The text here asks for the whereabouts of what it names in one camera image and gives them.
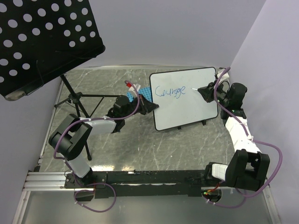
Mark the blue studded building plate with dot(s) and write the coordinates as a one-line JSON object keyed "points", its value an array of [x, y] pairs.
{"points": [[146, 92]]}

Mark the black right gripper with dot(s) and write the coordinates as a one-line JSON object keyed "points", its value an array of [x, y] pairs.
{"points": [[207, 92]]}

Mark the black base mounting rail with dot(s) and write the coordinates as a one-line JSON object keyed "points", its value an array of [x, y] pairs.
{"points": [[105, 184]]}

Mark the black tripod stand legs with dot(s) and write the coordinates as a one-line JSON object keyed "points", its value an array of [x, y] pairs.
{"points": [[74, 98]]}

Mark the black perforated music stand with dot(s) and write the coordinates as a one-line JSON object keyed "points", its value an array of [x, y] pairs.
{"points": [[42, 39]]}

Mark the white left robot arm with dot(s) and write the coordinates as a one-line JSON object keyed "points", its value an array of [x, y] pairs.
{"points": [[69, 139]]}

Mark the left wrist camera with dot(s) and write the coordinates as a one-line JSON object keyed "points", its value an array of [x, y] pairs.
{"points": [[132, 88]]}

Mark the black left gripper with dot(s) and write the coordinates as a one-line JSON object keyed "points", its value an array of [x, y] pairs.
{"points": [[146, 106]]}

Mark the white whiteboard black frame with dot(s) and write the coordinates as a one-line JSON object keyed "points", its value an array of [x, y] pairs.
{"points": [[178, 104]]}

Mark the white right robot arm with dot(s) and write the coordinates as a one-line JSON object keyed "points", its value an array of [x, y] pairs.
{"points": [[248, 167]]}

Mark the aluminium extrusion frame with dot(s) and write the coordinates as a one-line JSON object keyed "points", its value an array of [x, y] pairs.
{"points": [[40, 181]]}

